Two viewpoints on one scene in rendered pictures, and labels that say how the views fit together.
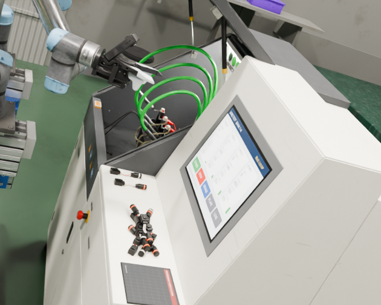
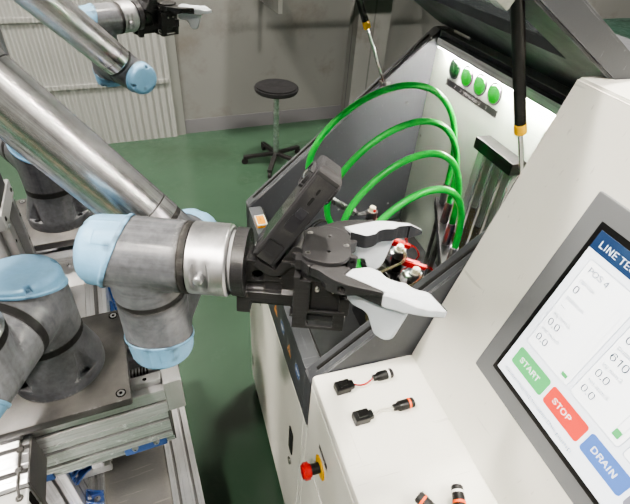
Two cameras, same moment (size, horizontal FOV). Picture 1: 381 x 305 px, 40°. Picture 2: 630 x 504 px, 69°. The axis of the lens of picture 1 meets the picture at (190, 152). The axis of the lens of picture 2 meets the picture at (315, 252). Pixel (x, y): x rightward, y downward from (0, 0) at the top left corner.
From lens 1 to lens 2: 122 cm
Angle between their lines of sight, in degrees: 14
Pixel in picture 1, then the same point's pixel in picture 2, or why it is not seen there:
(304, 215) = not seen: outside the picture
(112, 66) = (289, 274)
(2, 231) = (198, 393)
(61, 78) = (163, 340)
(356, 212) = not seen: outside the picture
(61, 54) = (131, 292)
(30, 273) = (251, 445)
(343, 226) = not seen: outside the picture
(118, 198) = (378, 469)
